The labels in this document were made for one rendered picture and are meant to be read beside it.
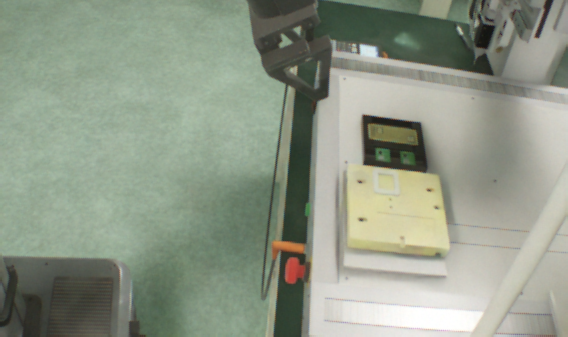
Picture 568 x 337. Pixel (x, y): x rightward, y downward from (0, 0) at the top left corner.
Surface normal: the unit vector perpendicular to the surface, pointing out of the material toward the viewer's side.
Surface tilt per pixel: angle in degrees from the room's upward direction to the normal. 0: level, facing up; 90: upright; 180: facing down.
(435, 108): 0
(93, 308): 0
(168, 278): 0
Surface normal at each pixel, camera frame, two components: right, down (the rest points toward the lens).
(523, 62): -0.06, 0.65
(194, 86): 0.13, -0.75
